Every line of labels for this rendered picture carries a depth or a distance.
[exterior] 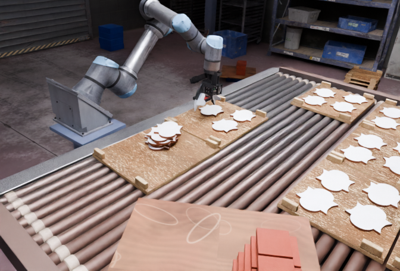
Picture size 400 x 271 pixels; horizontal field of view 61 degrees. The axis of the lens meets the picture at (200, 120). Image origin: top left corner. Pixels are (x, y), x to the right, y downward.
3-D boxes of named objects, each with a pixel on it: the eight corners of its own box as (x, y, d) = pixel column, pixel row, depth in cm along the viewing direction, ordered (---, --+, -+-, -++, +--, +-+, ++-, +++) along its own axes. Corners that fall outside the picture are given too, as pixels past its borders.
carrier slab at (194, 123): (165, 123, 168) (165, 121, 167) (215, 100, 196) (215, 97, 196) (220, 150, 149) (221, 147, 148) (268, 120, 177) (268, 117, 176)
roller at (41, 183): (-3, 206, 118) (-6, 195, 116) (277, 77, 250) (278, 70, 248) (3, 213, 115) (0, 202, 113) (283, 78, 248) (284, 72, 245)
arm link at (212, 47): (214, 34, 158) (227, 37, 152) (211, 57, 162) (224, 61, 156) (202, 34, 152) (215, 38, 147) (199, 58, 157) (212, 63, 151)
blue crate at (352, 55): (321, 58, 561) (324, 45, 551) (325, 52, 594) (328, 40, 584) (360, 65, 536) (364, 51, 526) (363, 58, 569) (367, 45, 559)
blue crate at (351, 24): (336, 27, 540) (338, 17, 533) (346, 24, 565) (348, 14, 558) (367, 33, 511) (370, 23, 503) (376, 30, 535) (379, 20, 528)
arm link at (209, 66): (200, 59, 156) (212, 57, 162) (200, 69, 158) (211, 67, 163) (213, 63, 152) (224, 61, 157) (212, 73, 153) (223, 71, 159)
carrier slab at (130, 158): (92, 156, 140) (91, 153, 139) (165, 124, 168) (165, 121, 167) (147, 195, 120) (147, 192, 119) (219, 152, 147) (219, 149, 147)
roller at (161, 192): (46, 264, 98) (43, 252, 96) (322, 90, 230) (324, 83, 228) (55, 274, 95) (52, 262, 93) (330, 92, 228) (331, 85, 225)
